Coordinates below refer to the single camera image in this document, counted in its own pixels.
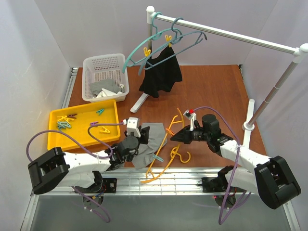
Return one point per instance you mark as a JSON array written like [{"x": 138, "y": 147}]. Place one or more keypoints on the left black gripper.
[{"x": 143, "y": 134}]

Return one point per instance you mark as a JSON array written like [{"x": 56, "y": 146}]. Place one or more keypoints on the yellow clothespin in tray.
[{"x": 104, "y": 130}]

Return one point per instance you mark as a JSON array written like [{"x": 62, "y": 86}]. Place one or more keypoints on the orange clothespin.
[{"x": 170, "y": 132}]

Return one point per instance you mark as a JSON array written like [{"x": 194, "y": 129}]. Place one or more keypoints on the teal hanger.
[{"x": 154, "y": 34}]

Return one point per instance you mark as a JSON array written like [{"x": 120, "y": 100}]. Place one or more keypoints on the teal clothespin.
[
  {"x": 99, "y": 112},
  {"x": 63, "y": 122}
]

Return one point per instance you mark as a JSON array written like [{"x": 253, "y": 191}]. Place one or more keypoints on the purple clothespin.
[
  {"x": 93, "y": 124},
  {"x": 73, "y": 116}
]

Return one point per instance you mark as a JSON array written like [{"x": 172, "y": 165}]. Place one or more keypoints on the light blue clothespin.
[{"x": 158, "y": 158}]

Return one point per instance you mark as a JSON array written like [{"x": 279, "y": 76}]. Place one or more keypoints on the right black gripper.
[{"x": 190, "y": 134}]

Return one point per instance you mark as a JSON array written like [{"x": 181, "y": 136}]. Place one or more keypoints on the yellow tray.
[{"x": 86, "y": 114}]

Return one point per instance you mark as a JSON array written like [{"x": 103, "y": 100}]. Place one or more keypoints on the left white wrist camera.
[{"x": 132, "y": 124}]

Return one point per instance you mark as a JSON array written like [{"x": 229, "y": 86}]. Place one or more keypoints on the yellow hanger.
[{"x": 150, "y": 177}]

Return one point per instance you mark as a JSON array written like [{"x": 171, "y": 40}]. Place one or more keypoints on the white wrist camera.
[
  {"x": 191, "y": 116},
  {"x": 132, "y": 124}
]

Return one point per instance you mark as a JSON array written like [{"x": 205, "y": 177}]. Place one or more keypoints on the black underwear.
[{"x": 161, "y": 77}]

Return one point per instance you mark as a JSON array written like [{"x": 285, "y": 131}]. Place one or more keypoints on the yellow clothespin right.
[{"x": 168, "y": 39}]

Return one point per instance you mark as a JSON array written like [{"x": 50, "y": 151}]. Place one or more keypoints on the teal clothespin left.
[{"x": 63, "y": 122}]

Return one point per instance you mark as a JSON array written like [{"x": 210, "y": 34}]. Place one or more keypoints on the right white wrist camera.
[{"x": 191, "y": 116}]

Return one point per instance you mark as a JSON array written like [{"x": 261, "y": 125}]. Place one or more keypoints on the white clothes rack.
[{"x": 281, "y": 129}]

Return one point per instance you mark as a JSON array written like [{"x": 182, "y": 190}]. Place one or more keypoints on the purple clothespin lower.
[{"x": 93, "y": 124}]

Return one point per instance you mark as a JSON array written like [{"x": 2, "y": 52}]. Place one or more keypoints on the dark grey cloth in basket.
[{"x": 101, "y": 84}]

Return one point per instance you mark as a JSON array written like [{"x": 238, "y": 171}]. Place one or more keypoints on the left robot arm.
[{"x": 83, "y": 171}]

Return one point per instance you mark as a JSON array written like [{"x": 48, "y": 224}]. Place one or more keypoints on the grey underwear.
[{"x": 147, "y": 151}]

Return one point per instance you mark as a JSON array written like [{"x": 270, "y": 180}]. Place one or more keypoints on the grey-blue hanger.
[{"x": 145, "y": 64}]

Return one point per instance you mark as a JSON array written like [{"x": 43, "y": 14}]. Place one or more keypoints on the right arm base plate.
[{"x": 211, "y": 184}]

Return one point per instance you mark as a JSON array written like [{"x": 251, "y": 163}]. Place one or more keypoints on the yellow clothespin left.
[{"x": 147, "y": 51}]

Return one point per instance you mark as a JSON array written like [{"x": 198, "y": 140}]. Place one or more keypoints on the white laundry basket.
[{"x": 103, "y": 78}]

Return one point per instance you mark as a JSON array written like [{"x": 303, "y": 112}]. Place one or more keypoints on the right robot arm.
[{"x": 269, "y": 178}]

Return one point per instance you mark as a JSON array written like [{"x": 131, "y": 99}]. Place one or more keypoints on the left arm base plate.
[{"x": 108, "y": 186}]

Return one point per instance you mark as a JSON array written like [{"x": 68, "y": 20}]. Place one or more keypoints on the white cloth in basket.
[{"x": 109, "y": 91}]

